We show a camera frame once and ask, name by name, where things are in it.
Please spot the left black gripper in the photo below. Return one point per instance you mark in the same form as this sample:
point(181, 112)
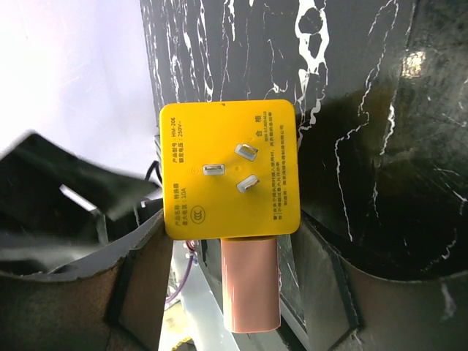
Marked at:
point(57, 208)

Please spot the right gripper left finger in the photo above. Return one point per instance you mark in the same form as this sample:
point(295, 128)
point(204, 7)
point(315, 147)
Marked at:
point(113, 299)

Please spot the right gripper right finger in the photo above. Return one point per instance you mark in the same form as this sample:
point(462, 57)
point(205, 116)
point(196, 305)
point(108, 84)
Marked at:
point(352, 300)

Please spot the pink plug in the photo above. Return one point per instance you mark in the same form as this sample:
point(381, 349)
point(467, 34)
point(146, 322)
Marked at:
point(250, 285)

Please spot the yellow cube socket adapter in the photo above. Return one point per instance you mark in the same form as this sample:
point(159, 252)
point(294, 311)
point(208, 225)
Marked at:
point(229, 169)

